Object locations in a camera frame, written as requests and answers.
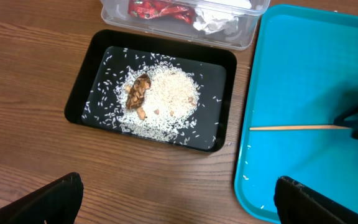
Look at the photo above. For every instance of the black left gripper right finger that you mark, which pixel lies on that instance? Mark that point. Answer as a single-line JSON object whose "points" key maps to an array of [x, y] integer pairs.
{"points": [[299, 204]]}

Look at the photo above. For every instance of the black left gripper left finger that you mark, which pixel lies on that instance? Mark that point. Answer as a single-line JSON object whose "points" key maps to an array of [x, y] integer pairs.
{"points": [[57, 202]]}

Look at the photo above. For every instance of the wooden chopstick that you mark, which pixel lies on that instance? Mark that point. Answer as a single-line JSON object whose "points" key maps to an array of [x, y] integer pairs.
{"points": [[297, 127]]}

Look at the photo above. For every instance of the brown food scrap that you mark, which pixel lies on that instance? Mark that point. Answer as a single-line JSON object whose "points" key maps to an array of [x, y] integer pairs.
{"points": [[136, 95]]}

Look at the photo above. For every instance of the pile of white rice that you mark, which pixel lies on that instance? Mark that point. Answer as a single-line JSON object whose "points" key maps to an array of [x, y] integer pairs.
{"points": [[173, 97]]}

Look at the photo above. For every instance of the red foil snack wrapper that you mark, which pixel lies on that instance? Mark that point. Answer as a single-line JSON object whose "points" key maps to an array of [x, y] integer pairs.
{"points": [[154, 9]]}

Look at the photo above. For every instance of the clear plastic waste bin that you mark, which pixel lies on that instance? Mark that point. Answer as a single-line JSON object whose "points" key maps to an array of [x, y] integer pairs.
{"points": [[114, 12]]}

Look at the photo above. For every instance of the teal serving tray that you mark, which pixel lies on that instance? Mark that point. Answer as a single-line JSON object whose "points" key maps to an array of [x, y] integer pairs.
{"points": [[305, 72]]}

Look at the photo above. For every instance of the black rectangular tray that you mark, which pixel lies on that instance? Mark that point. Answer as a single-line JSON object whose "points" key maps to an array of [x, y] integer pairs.
{"points": [[112, 55]]}

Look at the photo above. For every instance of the crumpled white paper napkin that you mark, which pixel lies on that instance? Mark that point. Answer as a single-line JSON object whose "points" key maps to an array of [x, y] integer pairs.
{"points": [[212, 21]]}

